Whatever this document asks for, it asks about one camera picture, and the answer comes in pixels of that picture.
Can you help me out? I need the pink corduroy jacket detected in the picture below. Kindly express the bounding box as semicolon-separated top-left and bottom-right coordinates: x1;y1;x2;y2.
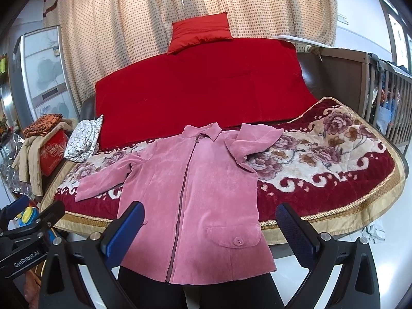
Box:
75;123;282;285

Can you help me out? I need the red gift box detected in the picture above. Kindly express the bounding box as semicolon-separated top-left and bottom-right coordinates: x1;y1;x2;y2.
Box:
40;130;68;176

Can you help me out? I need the white crackle pattern cloth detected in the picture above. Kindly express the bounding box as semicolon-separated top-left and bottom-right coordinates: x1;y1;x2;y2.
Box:
64;115;103;162

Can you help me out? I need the floral red beige blanket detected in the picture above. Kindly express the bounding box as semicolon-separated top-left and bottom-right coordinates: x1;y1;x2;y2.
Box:
41;97;408;245

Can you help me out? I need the orange black patterned cloth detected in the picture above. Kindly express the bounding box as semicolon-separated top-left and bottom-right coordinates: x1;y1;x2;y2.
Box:
23;114;63;138

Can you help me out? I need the red blanket on sofa back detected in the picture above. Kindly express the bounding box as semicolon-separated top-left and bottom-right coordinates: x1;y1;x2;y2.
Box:
95;38;316;150

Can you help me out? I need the wooden baby crib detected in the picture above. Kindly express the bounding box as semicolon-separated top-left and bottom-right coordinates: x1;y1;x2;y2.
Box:
362;53;411;152

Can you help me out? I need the dark brown sofa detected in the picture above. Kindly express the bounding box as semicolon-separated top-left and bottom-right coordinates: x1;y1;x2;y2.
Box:
79;47;370;122

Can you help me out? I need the polka dot beige curtain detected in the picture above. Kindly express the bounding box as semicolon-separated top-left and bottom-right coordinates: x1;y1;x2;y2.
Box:
42;0;338;115

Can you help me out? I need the red pillow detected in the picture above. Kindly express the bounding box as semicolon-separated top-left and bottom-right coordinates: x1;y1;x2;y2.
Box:
168;12;233;54

